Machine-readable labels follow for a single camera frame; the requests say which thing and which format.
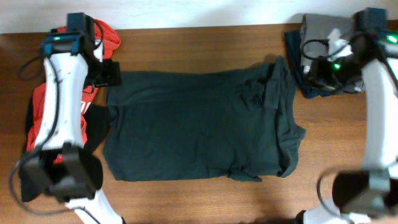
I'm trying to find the black garment under pile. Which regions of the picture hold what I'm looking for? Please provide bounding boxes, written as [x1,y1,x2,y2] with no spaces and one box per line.
[18,99,113,203]

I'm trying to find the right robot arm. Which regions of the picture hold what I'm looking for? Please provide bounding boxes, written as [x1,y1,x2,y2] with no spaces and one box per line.
[297,7,397,223]

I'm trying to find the right black camera cable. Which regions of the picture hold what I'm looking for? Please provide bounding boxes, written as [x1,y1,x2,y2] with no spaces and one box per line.
[300,30,368,94]

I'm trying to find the grey folded garment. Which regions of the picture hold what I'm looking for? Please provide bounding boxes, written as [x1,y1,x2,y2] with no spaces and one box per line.
[300,14,364,95]

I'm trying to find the navy folded garment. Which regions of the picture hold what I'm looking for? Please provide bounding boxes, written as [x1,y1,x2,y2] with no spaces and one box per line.
[284,30,331,99]

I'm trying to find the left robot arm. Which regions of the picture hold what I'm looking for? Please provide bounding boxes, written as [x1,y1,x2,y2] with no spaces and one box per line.
[9,12,125,223]

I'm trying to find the black t-shirt white letters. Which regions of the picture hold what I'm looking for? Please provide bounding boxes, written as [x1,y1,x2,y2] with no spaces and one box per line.
[103,57,305,182]

